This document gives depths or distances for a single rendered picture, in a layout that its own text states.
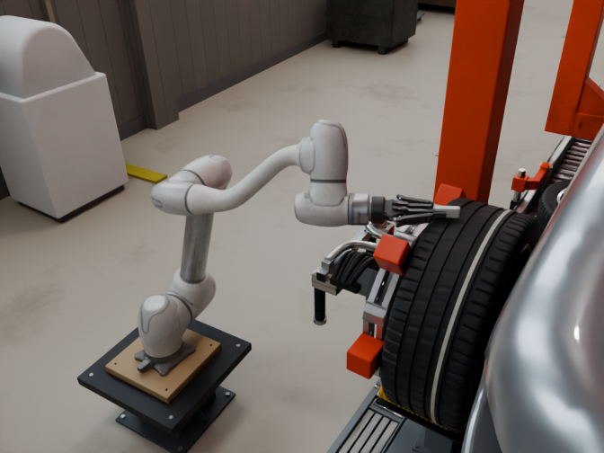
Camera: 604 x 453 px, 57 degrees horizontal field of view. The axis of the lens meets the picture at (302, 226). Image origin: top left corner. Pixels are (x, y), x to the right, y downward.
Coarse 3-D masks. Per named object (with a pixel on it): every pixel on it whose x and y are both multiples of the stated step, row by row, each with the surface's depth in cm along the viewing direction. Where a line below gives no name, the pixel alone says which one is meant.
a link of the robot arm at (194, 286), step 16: (208, 160) 191; (224, 160) 196; (208, 176) 187; (224, 176) 193; (192, 224) 202; (208, 224) 204; (192, 240) 207; (208, 240) 210; (192, 256) 212; (176, 272) 225; (192, 272) 218; (208, 272) 229; (176, 288) 222; (192, 288) 221; (208, 288) 225; (192, 304) 224; (208, 304) 233; (192, 320) 228
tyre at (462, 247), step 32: (448, 224) 149; (480, 224) 148; (512, 224) 147; (416, 256) 145; (448, 256) 143; (480, 256) 140; (512, 256) 139; (416, 288) 142; (448, 288) 139; (480, 288) 136; (416, 320) 141; (448, 320) 137; (480, 320) 134; (384, 352) 147; (416, 352) 142; (448, 352) 137; (480, 352) 139; (384, 384) 153; (416, 384) 145; (448, 384) 139; (448, 416) 145
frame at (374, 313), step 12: (408, 228) 159; (420, 228) 157; (408, 240) 152; (384, 276) 153; (396, 276) 151; (372, 288) 153; (396, 288) 153; (372, 300) 152; (384, 300) 151; (372, 312) 151; (384, 312) 150; (372, 324) 156; (384, 324) 151; (372, 336) 159; (384, 336) 155
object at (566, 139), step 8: (568, 136) 385; (560, 144) 374; (568, 144) 388; (560, 152) 363; (568, 152) 376; (552, 160) 354; (560, 160) 377; (552, 168) 356; (544, 184) 346; (528, 192) 320; (536, 192) 330; (520, 200) 312; (528, 200) 312; (520, 208) 306; (528, 208) 323
